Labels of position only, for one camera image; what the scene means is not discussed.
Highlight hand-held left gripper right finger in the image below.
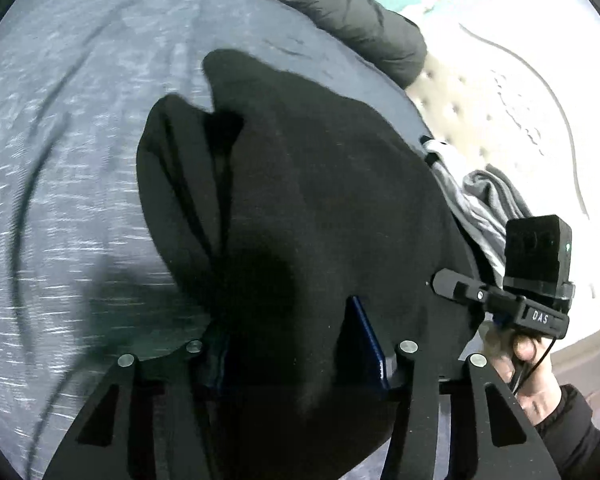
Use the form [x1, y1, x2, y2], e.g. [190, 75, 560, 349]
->
[345, 296, 563, 480]

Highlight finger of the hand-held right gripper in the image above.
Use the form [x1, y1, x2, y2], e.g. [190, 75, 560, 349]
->
[431, 269, 498, 308]

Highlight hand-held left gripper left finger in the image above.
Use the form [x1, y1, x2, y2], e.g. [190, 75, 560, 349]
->
[45, 330, 229, 480]

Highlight black pants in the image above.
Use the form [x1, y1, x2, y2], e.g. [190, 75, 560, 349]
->
[136, 49, 486, 480]

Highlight person's right forearm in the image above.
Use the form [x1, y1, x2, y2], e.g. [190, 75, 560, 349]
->
[532, 384, 600, 480]

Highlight person's right hand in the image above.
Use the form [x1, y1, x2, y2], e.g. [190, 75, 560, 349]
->
[482, 325, 563, 423]

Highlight light grey folded garment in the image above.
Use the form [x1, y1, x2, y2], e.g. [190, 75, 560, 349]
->
[422, 139, 511, 281]

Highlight cream tufted headboard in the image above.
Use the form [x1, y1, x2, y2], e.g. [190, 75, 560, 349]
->
[400, 2, 600, 356]

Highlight bed with blue patterned sheet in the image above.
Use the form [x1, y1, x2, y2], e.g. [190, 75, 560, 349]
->
[0, 0, 481, 480]

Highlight dark grey rolled duvet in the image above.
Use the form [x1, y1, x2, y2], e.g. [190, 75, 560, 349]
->
[212, 0, 428, 88]

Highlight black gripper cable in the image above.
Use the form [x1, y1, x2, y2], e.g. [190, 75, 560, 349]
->
[510, 335, 556, 396]

